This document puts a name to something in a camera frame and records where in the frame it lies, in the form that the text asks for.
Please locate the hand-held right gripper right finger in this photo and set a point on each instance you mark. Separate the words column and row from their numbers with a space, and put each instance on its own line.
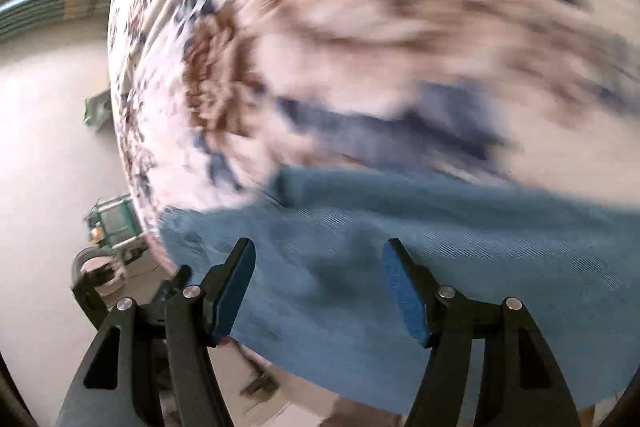
column 406, row 292

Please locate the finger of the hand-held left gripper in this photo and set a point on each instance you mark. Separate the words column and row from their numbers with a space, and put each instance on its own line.
column 172, row 284

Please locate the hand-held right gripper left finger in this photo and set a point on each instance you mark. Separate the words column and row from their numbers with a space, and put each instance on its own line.
column 235, row 287

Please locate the blue denim pants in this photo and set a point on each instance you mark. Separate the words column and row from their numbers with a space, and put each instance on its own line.
column 500, row 257

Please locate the green box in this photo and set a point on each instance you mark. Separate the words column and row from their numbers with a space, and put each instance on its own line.
column 114, row 227

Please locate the small green object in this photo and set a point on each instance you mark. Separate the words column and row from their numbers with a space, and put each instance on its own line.
column 98, row 108

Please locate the floral bed sheet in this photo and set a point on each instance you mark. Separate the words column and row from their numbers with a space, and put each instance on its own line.
column 380, row 47

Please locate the wall radiator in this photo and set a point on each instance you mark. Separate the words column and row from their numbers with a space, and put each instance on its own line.
column 55, row 9

